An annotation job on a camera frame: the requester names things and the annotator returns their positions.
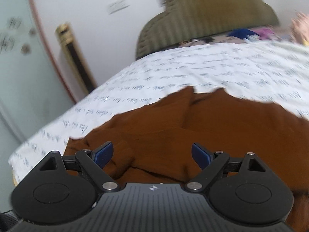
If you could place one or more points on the purple garment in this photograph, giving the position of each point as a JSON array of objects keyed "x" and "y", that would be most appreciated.
[{"x": 266, "y": 33}]

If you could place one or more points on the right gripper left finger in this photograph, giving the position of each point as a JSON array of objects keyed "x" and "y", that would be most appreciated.
[{"x": 89, "y": 165}]

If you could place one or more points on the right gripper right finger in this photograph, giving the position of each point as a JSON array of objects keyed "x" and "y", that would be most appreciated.
[{"x": 214, "y": 165}]

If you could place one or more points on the brown knit sweater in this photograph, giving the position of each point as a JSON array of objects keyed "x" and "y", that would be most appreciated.
[{"x": 153, "y": 143}]

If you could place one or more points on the pink garment pile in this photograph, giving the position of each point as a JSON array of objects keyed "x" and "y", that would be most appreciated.
[{"x": 299, "y": 29}]

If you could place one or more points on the dark blue garment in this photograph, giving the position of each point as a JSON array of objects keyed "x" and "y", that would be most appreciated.
[{"x": 241, "y": 33}]

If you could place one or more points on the white script-print bed sheet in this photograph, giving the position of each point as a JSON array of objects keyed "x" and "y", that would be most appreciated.
[{"x": 265, "y": 71}]

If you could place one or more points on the gold tower air conditioner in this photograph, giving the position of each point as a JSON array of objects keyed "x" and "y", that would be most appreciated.
[{"x": 75, "y": 58}]

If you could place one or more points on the olive padded headboard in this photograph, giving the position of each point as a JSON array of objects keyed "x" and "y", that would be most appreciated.
[{"x": 191, "y": 19}]

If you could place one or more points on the frosted glass door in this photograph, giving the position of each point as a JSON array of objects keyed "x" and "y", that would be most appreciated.
[{"x": 32, "y": 94}]

